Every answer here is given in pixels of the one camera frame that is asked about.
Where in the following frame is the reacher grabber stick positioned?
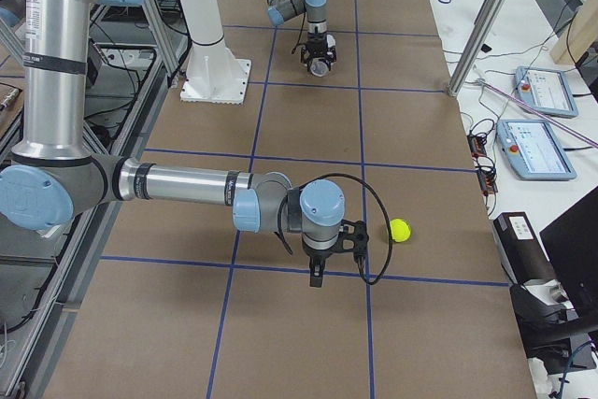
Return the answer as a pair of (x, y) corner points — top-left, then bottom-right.
(475, 78), (598, 148)

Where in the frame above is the black box with white label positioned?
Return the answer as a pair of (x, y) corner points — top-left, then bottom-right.
(492, 211), (556, 286)

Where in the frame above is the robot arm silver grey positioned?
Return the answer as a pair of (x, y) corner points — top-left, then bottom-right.
(266, 0), (336, 78)
(1, 0), (349, 287)

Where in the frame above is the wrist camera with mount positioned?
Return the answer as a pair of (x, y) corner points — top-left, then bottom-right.
(335, 220), (369, 266)

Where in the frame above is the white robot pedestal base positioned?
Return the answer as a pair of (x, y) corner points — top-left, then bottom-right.
(180, 0), (251, 105)

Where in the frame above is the teach pendant tablet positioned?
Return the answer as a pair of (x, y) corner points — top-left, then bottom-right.
(496, 120), (577, 181)
(515, 66), (578, 118)

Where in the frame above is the black computer monitor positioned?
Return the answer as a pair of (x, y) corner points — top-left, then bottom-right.
(540, 188), (597, 314)

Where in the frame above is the upper teach pendant tablet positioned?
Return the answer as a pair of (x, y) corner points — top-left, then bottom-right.
(515, 66), (578, 118)

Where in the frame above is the small orange black circuit device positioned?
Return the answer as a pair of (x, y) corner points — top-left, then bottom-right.
(467, 133), (498, 197)

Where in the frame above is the aluminium frame post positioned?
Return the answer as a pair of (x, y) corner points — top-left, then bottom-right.
(447, 0), (505, 97)

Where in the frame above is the lower teach pendant tablet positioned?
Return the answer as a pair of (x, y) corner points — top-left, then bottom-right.
(496, 120), (577, 181)

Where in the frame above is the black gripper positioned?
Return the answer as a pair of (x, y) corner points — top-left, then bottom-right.
(300, 32), (336, 72)
(302, 243), (335, 287)

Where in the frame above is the white blue tennis ball can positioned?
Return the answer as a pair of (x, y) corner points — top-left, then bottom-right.
(308, 35), (335, 78)

